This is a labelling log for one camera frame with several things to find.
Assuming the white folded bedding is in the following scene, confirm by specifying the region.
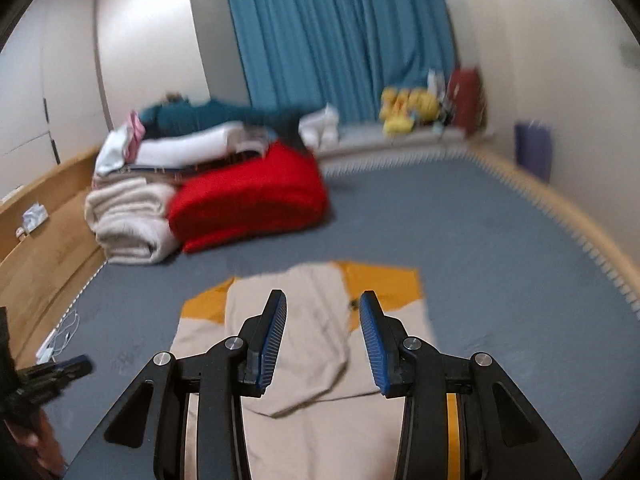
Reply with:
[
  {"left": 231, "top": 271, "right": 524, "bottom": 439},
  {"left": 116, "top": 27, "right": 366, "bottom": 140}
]
[{"left": 136, "top": 120, "right": 267, "bottom": 165}]

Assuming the dark patterned sheet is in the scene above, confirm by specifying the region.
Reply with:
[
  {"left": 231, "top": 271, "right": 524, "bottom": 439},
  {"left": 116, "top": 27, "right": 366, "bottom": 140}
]
[{"left": 124, "top": 152, "right": 267, "bottom": 177}]

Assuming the white folded duvet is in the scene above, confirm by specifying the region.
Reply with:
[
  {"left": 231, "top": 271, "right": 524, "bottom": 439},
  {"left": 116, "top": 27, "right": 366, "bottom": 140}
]
[{"left": 94, "top": 127, "right": 137, "bottom": 177}]

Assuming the grey quilted mattress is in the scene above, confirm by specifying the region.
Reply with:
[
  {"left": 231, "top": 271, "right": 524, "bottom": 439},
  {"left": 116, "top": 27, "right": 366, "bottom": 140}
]
[{"left": 37, "top": 152, "right": 640, "bottom": 480}]

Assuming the white charging cable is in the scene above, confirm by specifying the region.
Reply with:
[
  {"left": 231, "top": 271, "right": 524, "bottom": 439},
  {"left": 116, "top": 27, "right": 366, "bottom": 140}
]
[{"left": 52, "top": 309, "right": 82, "bottom": 357}]

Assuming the teal shark plush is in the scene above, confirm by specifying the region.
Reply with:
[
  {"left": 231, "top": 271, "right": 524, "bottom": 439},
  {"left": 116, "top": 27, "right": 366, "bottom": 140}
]
[{"left": 139, "top": 94, "right": 321, "bottom": 137}]

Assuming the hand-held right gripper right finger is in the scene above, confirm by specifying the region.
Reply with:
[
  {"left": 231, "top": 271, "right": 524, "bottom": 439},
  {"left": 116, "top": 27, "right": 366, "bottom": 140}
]
[{"left": 359, "top": 290, "right": 584, "bottom": 480}]

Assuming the white window ledge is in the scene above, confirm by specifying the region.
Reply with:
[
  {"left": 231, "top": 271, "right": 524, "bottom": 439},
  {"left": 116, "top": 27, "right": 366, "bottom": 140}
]
[{"left": 320, "top": 124, "right": 493, "bottom": 162}]

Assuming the pink cloth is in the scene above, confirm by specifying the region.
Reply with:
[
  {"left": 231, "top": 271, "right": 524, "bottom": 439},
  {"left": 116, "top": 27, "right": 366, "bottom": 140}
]
[{"left": 127, "top": 110, "right": 147, "bottom": 159}]

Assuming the wooden bed frame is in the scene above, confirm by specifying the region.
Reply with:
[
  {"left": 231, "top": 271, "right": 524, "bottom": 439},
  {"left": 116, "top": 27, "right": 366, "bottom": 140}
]
[{"left": 0, "top": 144, "right": 640, "bottom": 361}]

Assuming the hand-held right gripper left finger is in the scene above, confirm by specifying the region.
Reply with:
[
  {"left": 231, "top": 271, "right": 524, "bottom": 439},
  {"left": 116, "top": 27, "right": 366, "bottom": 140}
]
[{"left": 67, "top": 289, "right": 289, "bottom": 480}]

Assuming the red folded blanket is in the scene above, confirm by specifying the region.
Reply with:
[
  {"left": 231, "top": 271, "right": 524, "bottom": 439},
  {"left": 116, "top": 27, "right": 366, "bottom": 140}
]
[{"left": 167, "top": 141, "right": 331, "bottom": 253}]

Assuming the blue curtain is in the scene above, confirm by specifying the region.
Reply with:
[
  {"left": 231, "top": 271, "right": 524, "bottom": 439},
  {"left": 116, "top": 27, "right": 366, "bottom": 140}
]
[{"left": 223, "top": 0, "right": 457, "bottom": 126}]

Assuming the cream folded blanket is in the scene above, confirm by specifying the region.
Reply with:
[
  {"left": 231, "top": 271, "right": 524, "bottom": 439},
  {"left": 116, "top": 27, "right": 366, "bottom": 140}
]
[
  {"left": 94, "top": 219, "right": 182, "bottom": 267},
  {"left": 84, "top": 179, "right": 177, "bottom": 232}
]

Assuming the white power strip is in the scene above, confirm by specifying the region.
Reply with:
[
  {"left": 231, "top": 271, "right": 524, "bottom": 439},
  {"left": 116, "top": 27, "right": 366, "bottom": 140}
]
[{"left": 36, "top": 330, "right": 57, "bottom": 364}]

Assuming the yellow plush toy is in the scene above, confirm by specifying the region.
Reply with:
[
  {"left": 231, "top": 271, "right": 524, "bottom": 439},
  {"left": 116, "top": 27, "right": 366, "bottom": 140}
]
[
  {"left": 381, "top": 87, "right": 417, "bottom": 136},
  {"left": 410, "top": 89, "right": 442, "bottom": 122}
]

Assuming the tissue pack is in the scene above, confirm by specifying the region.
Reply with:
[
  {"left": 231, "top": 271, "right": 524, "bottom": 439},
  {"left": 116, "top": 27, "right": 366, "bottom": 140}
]
[{"left": 21, "top": 203, "right": 50, "bottom": 231}]

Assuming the person's left hand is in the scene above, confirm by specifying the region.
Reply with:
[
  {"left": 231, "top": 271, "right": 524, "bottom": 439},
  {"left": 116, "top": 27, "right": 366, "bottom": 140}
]
[{"left": 10, "top": 409, "right": 67, "bottom": 480}]

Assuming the purple paper bag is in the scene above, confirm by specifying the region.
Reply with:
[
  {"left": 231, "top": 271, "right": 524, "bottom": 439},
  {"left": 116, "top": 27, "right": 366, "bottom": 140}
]
[{"left": 515, "top": 121, "right": 552, "bottom": 184}]

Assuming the dark red bag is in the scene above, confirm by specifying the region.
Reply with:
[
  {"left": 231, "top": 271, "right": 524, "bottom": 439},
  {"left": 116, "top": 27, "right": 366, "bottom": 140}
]
[{"left": 446, "top": 66, "right": 485, "bottom": 134}]

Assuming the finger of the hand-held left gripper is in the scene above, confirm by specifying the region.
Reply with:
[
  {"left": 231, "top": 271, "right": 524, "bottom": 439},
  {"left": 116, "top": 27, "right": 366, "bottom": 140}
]
[{"left": 19, "top": 355, "right": 94, "bottom": 397}]

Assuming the white wardrobe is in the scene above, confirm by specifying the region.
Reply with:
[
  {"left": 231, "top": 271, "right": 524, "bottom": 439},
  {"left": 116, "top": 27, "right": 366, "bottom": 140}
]
[{"left": 0, "top": 0, "right": 109, "bottom": 196}]

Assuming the cream and yellow jacket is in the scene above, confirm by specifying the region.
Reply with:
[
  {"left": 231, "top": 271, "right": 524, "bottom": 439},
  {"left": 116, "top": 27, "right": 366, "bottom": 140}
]
[{"left": 172, "top": 260, "right": 461, "bottom": 480}]

